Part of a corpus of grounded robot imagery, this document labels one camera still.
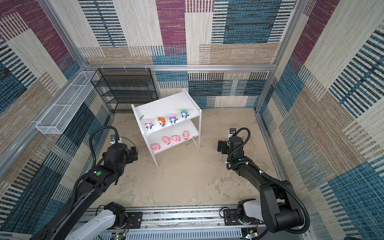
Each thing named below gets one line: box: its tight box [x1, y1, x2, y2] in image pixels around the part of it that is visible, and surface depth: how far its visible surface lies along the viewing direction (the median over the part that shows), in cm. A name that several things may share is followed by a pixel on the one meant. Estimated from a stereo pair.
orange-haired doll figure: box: [157, 116, 166, 127], surface depth 68 cm
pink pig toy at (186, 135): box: [183, 130, 190, 140], surface depth 85 cm
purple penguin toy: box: [169, 114, 178, 124], surface depth 69 cm
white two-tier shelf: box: [131, 88, 202, 168], surface depth 80 cm
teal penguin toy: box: [180, 109, 189, 119], surface depth 71 cm
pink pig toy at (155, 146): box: [150, 143, 161, 151], surface depth 81 cm
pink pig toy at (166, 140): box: [162, 136, 171, 145], surface depth 83 cm
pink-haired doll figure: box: [144, 119, 154, 130], surface depth 66 cm
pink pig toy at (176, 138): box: [171, 135, 181, 142], surface depth 84 cm
